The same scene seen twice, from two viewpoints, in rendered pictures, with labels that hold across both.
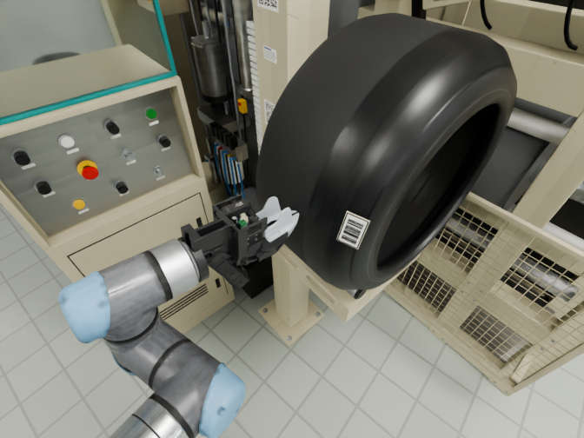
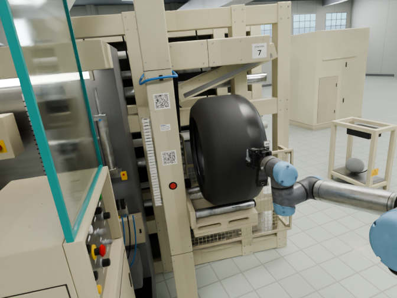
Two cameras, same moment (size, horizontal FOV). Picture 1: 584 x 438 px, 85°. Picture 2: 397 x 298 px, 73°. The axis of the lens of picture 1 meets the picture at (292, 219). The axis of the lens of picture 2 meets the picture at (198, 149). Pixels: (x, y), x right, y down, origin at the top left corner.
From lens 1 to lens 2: 1.09 m
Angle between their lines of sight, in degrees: 56
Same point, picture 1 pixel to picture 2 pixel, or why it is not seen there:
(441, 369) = (265, 262)
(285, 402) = not seen: outside the picture
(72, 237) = not seen: outside the picture
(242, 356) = not seen: outside the picture
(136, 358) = (297, 190)
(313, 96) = (225, 119)
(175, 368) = (304, 181)
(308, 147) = (238, 132)
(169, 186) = (111, 253)
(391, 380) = (262, 286)
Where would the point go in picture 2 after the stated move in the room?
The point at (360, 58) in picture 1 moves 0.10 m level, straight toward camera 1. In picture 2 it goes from (226, 104) to (243, 106)
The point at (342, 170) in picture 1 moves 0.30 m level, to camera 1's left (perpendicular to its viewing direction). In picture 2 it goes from (255, 130) to (230, 151)
